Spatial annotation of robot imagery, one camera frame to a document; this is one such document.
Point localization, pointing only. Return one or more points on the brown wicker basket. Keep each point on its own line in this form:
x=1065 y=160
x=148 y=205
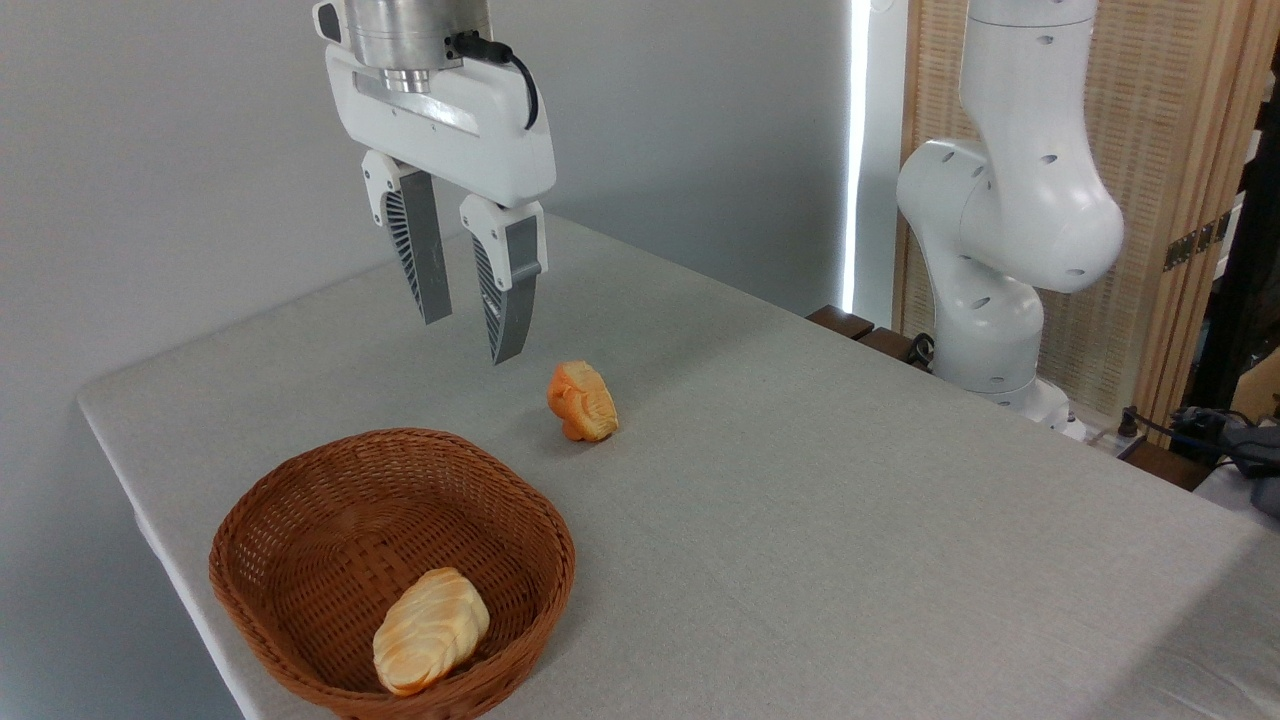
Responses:
x=330 y=520

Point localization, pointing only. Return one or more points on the pale yellow bread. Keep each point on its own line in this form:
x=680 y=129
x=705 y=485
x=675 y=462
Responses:
x=430 y=630

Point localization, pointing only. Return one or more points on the bamboo folding screen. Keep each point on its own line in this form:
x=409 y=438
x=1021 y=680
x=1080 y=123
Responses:
x=1160 y=100

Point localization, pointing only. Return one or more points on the orange bread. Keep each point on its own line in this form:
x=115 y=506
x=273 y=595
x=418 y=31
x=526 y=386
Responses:
x=585 y=405

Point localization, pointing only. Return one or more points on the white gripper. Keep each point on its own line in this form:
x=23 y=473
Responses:
x=450 y=140

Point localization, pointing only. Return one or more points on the grey tablecloth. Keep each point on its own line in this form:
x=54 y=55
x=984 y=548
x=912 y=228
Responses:
x=800 y=520

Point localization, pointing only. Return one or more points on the black screen hinge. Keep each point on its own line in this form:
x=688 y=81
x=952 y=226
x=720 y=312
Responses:
x=1195 y=242

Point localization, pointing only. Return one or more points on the dark wooden slat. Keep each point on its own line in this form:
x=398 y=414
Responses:
x=838 y=320
x=890 y=345

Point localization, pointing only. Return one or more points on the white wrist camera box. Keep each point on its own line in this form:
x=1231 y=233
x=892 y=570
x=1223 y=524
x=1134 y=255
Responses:
x=328 y=20

